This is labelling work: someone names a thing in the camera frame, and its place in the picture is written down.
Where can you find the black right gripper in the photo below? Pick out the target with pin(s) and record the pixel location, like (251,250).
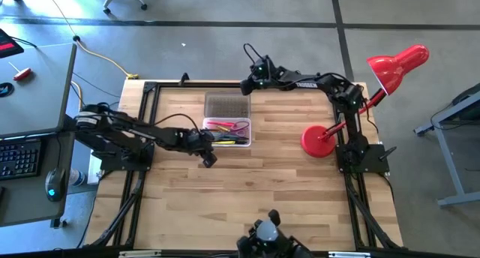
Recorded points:
(268,76)

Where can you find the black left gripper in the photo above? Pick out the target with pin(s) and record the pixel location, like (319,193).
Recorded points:
(195,141)

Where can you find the yellow marker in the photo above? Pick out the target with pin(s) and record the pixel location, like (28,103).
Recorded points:
(225,142)

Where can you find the green pencil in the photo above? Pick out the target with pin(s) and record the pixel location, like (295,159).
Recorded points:
(215,132)

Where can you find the clear plastic supply box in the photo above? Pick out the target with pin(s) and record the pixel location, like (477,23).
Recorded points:
(227,106)

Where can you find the gold crayon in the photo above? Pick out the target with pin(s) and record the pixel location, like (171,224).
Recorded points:
(223,129)

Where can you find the purple scissors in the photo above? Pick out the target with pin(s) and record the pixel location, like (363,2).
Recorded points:
(237,125)

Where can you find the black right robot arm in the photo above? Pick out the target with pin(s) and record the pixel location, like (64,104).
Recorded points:
(352,115)

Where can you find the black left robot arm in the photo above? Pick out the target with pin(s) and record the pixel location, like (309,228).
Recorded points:
(127,132)

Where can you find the red desk lamp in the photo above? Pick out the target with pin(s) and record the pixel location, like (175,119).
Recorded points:
(393,65)

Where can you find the black computer mouse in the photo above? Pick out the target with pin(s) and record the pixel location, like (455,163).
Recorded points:
(55,183)

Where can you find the dark keyboard shelf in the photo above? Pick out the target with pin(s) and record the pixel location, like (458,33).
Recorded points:
(30,201)

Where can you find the grey desk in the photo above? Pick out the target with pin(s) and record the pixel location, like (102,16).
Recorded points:
(33,96)

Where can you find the black keyboard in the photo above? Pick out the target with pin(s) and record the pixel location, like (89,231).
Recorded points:
(18,158)

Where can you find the black round coaster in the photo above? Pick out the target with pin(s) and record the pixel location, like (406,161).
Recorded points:
(5,89)

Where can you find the black tablet red screen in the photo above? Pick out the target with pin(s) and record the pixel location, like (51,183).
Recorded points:
(7,44)

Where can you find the silver bracket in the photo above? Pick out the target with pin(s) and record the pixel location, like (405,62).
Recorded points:
(348,255)
(139,254)

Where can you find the grey table frame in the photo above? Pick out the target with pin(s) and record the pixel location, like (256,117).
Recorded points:
(450,164)

